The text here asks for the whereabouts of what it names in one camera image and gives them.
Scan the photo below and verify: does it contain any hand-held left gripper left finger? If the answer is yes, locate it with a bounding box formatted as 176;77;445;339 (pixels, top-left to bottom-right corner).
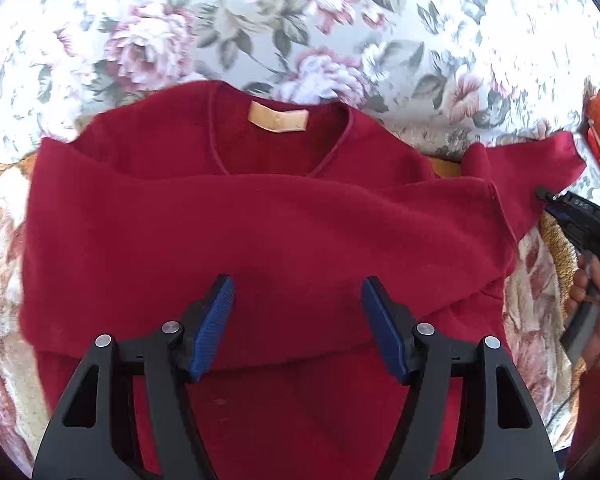
32;274;237;480

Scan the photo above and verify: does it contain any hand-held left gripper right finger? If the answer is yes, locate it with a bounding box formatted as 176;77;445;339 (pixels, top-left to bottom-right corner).
361;275;560;480

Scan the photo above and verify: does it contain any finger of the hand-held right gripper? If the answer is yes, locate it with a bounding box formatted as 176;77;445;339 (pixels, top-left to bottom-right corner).
547;207;583;257
536;186;600;226

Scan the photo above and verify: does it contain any red sweater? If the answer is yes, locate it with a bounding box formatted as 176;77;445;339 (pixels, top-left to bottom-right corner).
19;80;588;480

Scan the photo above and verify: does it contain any person's red clothing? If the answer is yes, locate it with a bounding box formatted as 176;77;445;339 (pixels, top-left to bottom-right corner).
564;355;600;466

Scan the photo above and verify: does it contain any brown rose-print blanket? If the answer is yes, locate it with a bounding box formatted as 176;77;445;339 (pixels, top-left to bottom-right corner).
0;155;588;466

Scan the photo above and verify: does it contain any floral bed sheet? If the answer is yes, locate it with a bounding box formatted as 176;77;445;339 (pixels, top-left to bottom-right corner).
0;0;600;201

